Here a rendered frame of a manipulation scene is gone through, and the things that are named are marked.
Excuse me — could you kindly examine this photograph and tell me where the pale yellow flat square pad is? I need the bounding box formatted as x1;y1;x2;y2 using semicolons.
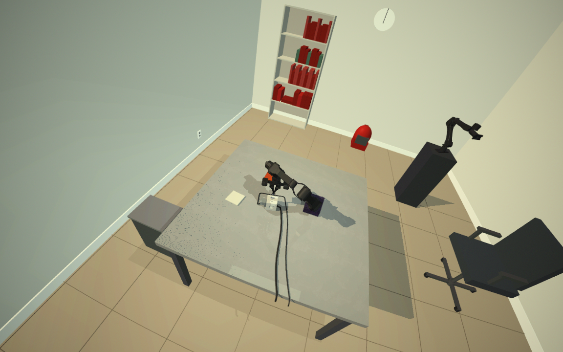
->
225;191;245;206

